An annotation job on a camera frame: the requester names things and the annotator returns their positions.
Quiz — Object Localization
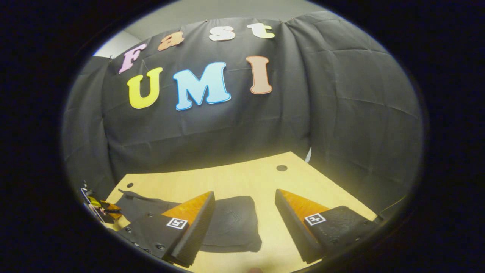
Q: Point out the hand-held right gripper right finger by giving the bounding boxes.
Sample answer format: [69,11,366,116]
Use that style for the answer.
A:
[275,188,380,264]

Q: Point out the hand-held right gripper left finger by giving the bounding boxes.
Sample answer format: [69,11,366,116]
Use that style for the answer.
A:
[117,191,216,268]

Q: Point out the black jeans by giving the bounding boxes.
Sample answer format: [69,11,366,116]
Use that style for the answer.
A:
[116,189,263,253]

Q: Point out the black backdrop cloth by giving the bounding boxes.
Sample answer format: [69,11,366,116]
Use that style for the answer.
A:
[63,11,423,213]

